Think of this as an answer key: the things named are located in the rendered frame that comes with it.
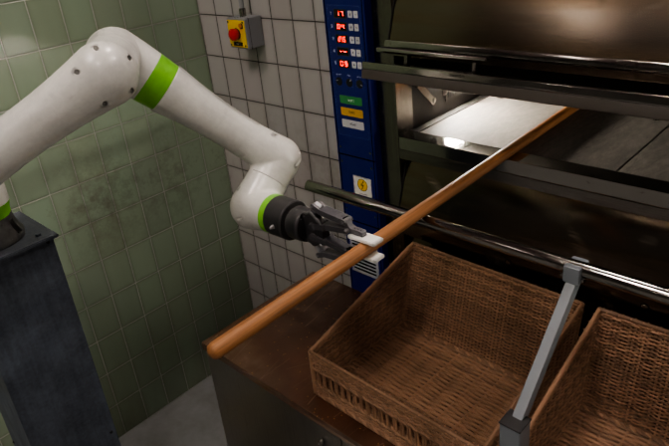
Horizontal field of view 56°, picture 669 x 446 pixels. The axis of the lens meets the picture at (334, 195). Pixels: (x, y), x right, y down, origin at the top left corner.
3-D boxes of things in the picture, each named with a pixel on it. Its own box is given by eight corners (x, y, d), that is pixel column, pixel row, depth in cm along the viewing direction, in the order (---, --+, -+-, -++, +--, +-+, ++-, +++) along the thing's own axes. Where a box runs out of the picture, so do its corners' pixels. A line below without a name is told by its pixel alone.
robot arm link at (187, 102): (146, 112, 142) (156, 108, 132) (171, 71, 144) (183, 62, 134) (277, 190, 157) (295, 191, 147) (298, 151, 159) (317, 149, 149)
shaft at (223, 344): (216, 365, 100) (213, 350, 98) (205, 357, 102) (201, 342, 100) (619, 83, 210) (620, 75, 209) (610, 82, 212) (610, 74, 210)
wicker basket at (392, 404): (415, 311, 207) (411, 238, 195) (581, 385, 169) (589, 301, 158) (310, 393, 177) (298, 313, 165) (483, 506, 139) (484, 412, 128)
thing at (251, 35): (246, 43, 218) (241, 13, 213) (265, 45, 211) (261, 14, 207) (229, 48, 213) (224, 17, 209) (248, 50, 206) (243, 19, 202)
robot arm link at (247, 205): (242, 230, 155) (212, 211, 146) (265, 185, 157) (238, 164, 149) (281, 245, 146) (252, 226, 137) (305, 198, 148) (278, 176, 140)
